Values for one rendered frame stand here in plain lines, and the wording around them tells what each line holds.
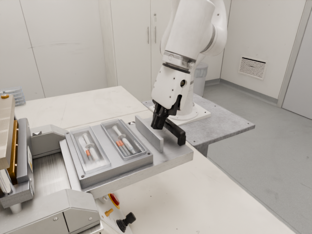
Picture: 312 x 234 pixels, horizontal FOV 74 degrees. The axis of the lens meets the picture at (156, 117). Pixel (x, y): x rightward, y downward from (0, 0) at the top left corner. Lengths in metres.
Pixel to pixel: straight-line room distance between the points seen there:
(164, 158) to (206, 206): 0.26
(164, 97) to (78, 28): 2.46
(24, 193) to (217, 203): 0.54
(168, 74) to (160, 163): 0.22
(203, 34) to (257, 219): 0.54
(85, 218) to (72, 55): 2.63
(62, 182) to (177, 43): 0.42
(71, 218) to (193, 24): 0.46
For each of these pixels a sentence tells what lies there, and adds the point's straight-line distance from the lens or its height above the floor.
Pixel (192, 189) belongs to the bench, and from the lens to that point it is 0.76.
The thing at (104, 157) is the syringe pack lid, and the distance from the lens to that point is 0.48.
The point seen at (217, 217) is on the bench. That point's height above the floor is 0.75.
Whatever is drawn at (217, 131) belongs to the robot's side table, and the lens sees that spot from 1.08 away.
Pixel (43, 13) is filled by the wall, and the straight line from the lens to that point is 2.88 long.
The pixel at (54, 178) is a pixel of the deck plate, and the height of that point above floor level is 0.93.
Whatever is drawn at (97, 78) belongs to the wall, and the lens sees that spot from 3.06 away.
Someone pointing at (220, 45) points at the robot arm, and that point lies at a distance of 0.58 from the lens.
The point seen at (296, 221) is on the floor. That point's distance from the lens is 1.86.
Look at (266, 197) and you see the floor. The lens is 1.92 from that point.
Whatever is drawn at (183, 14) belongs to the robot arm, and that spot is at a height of 1.28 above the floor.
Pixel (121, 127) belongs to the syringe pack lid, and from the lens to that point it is 0.58.
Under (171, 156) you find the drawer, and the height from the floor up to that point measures 0.97.
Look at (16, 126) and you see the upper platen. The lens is 0.56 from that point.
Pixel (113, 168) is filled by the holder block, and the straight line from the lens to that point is 0.46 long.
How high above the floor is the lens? 1.29
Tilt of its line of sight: 27 degrees down
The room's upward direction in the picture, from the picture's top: straight up
